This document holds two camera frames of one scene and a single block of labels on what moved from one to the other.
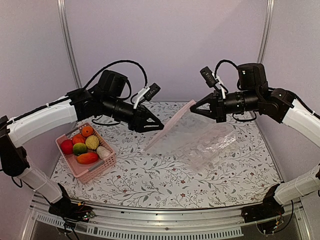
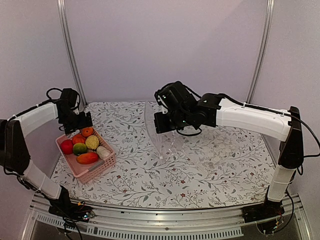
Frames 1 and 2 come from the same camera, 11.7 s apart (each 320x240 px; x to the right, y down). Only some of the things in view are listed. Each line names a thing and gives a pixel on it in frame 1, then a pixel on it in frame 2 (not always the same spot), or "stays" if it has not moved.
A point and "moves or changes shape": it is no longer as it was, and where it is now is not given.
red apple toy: (67, 146) stays
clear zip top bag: (195, 139) moves or changes shape
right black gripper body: (221, 113) → (164, 126)
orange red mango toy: (87, 158) stays
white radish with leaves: (102, 152) stays
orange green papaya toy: (87, 131) stays
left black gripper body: (134, 124) → (72, 121)
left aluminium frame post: (62, 16) stays
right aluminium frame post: (270, 8) stays
